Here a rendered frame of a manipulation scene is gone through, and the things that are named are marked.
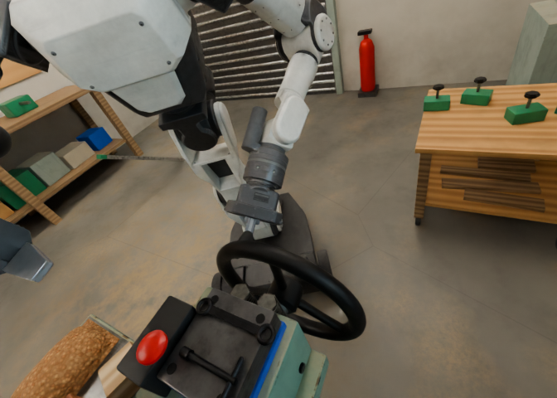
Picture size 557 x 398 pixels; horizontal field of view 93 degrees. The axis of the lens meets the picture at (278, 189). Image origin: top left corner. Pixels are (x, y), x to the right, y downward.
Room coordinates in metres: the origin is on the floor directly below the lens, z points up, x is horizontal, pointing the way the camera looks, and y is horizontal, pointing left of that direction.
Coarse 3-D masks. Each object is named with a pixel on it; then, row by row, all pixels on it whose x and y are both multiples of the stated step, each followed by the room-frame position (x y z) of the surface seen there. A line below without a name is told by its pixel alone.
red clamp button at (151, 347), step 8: (152, 336) 0.14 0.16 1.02; (160, 336) 0.14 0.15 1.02; (144, 344) 0.13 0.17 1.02; (152, 344) 0.13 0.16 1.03; (160, 344) 0.13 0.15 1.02; (136, 352) 0.13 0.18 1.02; (144, 352) 0.13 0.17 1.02; (152, 352) 0.12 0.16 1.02; (160, 352) 0.12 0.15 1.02; (144, 360) 0.12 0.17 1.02; (152, 360) 0.12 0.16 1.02
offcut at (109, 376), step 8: (128, 344) 0.19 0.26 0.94; (120, 352) 0.18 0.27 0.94; (112, 360) 0.18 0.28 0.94; (120, 360) 0.17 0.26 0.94; (104, 368) 0.17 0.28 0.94; (112, 368) 0.17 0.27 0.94; (104, 376) 0.16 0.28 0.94; (112, 376) 0.16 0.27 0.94; (120, 376) 0.15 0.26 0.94; (104, 384) 0.15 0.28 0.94; (112, 384) 0.15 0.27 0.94; (120, 384) 0.15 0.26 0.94; (128, 384) 0.15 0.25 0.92; (104, 392) 0.14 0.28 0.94; (112, 392) 0.14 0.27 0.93; (120, 392) 0.14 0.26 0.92; (128, 392) 0.14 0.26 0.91
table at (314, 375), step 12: (108, 324) 0.26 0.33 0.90; (120, 336) 0.23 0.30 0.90; (120, 348) 0.21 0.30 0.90; (108, 360) 0.20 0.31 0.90; (312, 360) 0.12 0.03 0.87; (324, 360) 0.12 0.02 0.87; (96, 372) 0.19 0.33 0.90; (312, 372) 0.11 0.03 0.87; (324, 372) 0.11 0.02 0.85; (96, 384) 0.17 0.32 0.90; (300, 384) 0.10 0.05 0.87; (312, 384) 0.10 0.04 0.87; (84, 396) 0.16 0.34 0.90; (96, 396) 0.16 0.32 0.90; (132, 396) 0.14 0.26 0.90; (300, 396) 0.09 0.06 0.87; (312, 396) 0.09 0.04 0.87
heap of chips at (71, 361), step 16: (80, 336) 0.24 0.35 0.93; (96, 336) 0.23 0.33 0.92; (112, 336) 0.24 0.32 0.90; (48, 352) 0.22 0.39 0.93; (64, 352) 0.21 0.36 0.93; (80, 352) 0.21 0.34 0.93; (96, 352) 0.21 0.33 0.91; (48, 368) 0.20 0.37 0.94; (64, 368) 0.19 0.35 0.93; (80, 368) 0.19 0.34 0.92; (96, 368) 0.19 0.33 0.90; (32, 384) 0.18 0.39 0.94; (48, 384) 0.18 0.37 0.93; (64, 384) 0.18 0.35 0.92; (80, 384) 0.18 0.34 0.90
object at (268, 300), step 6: (234, 288) 0.20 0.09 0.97; (240, 288) 0.19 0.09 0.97; (246, 288) 0.19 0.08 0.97; (234, 294) 0.19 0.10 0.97; (240, 294) 0.19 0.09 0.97; (246, 294) 0.18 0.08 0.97; (252, 294) 0.19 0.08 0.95; (264, 294) 0.17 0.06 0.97; (270, 294) 0.17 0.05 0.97; (246, 300) 0.18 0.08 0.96; (252, 300) 0.18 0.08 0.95; (258, 300) 0.17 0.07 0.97; (264, 300) 0.17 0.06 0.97; (270, 300) 0.17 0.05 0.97; (276, 300) 0.16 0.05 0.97; (264, 306) 0.16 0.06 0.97; (270, 306) 0.16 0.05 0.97; (276, 306) 0.16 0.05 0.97; (276, 312) 0.16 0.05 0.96; (282, 312) 0.16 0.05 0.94
